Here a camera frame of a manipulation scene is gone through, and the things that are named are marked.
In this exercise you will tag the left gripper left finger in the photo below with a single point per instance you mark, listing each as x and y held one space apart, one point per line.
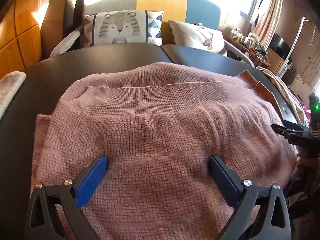
42 220

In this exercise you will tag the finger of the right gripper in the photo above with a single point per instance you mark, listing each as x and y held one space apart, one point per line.
285 132
293 126

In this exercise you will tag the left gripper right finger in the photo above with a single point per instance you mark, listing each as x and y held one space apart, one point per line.
259 212

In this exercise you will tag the pink knitted sweater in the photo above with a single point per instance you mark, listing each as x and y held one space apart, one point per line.
158 125

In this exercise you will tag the beige knitted garment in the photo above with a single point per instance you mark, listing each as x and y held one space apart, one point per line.
288 96

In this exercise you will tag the magenta cloth pile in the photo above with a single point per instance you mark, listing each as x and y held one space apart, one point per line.
307 112

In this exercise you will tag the cardboard box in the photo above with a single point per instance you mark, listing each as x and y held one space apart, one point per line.
276 62

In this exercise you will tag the wooden side table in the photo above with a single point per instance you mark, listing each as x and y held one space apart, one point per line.
256 52

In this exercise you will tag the beige window curtain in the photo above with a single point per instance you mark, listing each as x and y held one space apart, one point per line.
265 18

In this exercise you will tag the deer print pillow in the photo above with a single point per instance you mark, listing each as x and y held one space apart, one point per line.
198 36

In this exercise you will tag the white knitted cloth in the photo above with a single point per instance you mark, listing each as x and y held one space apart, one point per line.
10 84

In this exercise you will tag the multicolour sofa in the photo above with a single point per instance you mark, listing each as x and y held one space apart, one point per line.
188 11

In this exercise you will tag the wooden cabinet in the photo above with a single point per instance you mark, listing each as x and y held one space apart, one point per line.
21 45

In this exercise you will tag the tiger print pillow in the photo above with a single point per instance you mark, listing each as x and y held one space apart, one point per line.
122 26

